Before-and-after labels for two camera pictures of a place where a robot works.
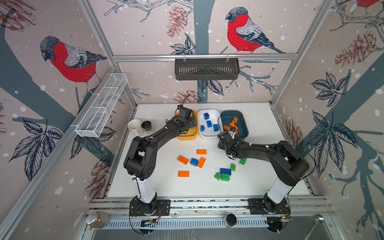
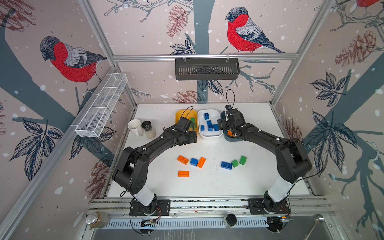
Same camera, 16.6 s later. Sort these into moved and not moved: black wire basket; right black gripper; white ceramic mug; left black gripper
Moved: left black gripper; right black gripper
Not moved: white ceramic mug; black wire basket
